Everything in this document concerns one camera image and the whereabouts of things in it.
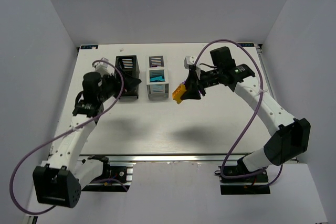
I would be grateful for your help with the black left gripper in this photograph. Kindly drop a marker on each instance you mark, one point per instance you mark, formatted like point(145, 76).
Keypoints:
point(121, 83)

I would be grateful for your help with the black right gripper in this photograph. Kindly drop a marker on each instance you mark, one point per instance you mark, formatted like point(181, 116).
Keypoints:
point(196, 82)

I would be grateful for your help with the yellow L-shaped lego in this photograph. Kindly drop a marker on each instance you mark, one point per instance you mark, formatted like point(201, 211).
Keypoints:
point(177, 94)

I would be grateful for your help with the teal long lego brick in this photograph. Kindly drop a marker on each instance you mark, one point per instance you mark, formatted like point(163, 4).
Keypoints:
point(157, 79)

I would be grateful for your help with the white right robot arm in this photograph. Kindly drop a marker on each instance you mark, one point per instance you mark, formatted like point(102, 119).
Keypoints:
point(289, 135)

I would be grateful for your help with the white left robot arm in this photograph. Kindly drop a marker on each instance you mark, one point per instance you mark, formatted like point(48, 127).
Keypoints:
point(60, 181)

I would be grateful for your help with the black slotted container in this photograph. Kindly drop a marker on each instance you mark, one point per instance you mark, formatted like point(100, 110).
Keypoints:
point(129, 67)

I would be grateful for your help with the white slotted container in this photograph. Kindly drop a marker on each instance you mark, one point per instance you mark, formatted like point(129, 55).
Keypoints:
point(157, 66)

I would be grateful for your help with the left blue corner label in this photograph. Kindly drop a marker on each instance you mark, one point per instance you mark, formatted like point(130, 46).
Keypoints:
point(88, 47)

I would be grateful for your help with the blue corner label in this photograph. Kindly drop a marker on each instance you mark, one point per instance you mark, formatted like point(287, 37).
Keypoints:
point(88, 47)
point(247, 44)

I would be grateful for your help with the right blue corner label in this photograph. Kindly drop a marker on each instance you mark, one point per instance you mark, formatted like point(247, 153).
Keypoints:
point(247, 44)

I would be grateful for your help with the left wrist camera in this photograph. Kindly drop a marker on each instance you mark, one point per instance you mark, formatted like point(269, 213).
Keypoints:
point(102, 66)

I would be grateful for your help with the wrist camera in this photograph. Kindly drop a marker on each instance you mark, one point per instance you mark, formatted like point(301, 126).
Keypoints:
point(190, 64)
point(102, 66)

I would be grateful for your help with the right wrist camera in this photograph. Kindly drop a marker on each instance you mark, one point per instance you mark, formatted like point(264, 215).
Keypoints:
point(190, 64)

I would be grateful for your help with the aluminium table front rail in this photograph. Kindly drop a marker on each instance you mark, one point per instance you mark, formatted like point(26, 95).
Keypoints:
point(165, 158)

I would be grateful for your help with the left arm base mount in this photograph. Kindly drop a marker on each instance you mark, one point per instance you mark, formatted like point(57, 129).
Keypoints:
point(115, 176)

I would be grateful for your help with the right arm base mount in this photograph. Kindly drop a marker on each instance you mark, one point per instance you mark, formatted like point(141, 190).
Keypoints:
point(253, 185)

